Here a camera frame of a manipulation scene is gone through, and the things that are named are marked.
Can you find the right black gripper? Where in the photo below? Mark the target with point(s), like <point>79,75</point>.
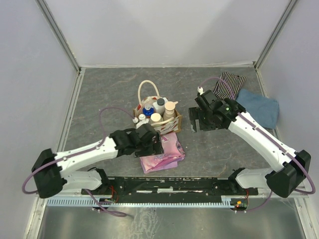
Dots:
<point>194,113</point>

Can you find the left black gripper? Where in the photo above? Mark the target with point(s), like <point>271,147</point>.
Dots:
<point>158,149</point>

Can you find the pink printed cloth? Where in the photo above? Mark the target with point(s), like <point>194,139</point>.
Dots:
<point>173,153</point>

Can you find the beige pump bottle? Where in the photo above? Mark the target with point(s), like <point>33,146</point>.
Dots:
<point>169,110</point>

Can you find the clear yellow liquid bottle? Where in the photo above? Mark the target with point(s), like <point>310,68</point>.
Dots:
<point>140,120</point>

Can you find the white bottle black cap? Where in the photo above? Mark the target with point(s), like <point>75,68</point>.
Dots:
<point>159,105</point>

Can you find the orange bottle blue pump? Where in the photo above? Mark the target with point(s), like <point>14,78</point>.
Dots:
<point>148,110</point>

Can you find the watermelon print canvas bag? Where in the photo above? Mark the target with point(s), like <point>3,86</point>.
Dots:
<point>168,126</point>

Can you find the striped cloth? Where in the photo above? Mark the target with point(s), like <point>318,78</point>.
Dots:
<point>229,86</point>

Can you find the blue towel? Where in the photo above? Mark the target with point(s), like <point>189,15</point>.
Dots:
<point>264,110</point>

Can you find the green bottle cream cap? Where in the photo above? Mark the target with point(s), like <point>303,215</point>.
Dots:
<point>156,120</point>

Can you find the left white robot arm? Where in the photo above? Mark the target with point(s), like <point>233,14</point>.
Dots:
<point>61,171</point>

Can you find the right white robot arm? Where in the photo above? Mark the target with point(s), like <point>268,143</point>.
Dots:
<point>288,167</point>

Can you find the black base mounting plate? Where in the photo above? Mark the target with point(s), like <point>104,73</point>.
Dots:
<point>186,186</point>

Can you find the light blue cable duct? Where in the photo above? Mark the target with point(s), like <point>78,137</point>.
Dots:
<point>162,201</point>

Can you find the aluminium front rail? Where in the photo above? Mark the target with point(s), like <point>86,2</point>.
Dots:
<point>279,184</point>

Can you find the right aluminium frame post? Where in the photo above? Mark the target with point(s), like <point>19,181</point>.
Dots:
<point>276,32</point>

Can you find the aluminium frame post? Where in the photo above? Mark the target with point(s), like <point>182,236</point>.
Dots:
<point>44,8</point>
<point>276,32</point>

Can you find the left aluminium frame post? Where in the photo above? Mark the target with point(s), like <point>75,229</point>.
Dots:
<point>44,8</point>

